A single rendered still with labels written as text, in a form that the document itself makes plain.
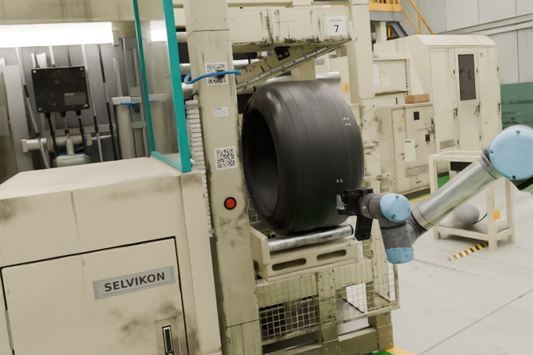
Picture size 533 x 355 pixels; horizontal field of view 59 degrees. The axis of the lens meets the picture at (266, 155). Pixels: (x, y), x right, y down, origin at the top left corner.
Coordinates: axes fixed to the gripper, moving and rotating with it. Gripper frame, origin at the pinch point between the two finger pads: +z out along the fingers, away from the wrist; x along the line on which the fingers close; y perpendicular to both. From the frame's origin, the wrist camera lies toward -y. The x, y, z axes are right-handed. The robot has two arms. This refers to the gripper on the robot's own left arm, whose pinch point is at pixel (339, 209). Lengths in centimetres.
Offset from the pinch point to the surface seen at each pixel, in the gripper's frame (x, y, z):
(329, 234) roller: -0.1, -9.5, 11.2
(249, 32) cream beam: 11, 72, 35
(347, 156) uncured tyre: -3.0, 17.5, -5.0
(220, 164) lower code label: 35.5, 20.7, 15.0
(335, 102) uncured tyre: -4.2, 36.3, 0.2
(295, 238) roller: 13.0, -8.6, 11.5
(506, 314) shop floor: -144, -92, 86
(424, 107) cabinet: -344, 65, 389
